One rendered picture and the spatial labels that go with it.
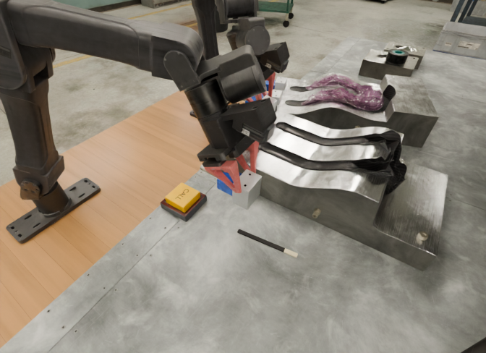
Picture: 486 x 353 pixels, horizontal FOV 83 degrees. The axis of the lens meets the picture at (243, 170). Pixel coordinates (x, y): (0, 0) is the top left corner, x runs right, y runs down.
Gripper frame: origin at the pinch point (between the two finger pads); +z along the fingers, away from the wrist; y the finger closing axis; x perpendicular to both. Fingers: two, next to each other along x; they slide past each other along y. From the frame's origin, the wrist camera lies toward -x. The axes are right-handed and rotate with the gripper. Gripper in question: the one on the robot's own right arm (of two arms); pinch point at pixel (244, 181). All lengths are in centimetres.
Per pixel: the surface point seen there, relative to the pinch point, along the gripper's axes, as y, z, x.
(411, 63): 103, 14, -13
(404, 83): 71, 11, -16
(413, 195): 24.0, 21.2, -23.0
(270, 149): 19.0, 3.9, 6.4
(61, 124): 55, -15, 239
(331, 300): -5.1, 23.5, -13.4
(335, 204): 10.1, 13.2, -11.6
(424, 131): 53, 20, -22
